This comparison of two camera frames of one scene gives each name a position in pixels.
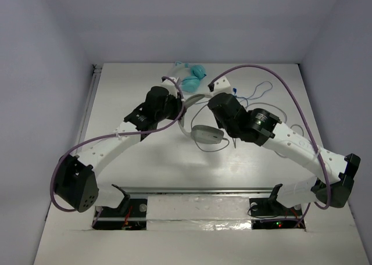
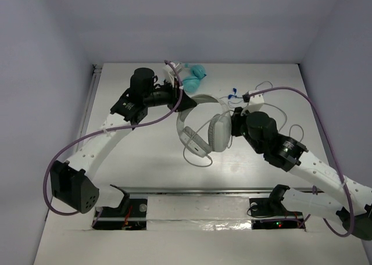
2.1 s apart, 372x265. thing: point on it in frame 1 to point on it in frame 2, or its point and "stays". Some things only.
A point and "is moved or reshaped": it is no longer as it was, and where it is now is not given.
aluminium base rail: [200, 190] stays
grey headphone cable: [283, 113] to [229, 110]
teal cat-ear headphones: [190, 83] stays
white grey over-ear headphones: [203, 133] is moved or reshaped
